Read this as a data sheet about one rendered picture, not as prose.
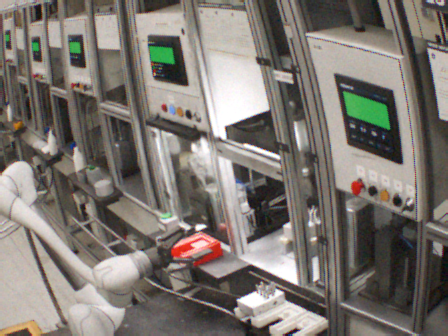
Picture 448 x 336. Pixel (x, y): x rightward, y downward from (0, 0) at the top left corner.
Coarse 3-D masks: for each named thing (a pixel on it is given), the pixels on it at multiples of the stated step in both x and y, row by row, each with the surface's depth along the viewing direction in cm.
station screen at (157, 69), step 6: (150, 42) 285; (156, 42) 281; (162, 42) 277; (168, 42) 272; (150, 60) 290; (174, 60) 273; (156, 66) 287; (162, 66) 283; (168, 66) 279; (174, 66) 275; (156, 72) 289; (162, 72) 285; (168, 72) 280; (174, 72) 276; (162, 78) 286; (168, 78) 282; (174, 78) 278
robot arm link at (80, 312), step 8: (80, 304) 258; (72, 312) 254; (80, 312) 253; (88, 312) 254; (96, 312) 258; (72, 320) 252; (80, 320) 251; (88, 320) 252; (96, 320) 254; (104, 320) 260; (72, 328) 253; (80, 328) 251; (88, 328) 251; (96, 328) 253; (104, 328) 257; (112, 328) 265
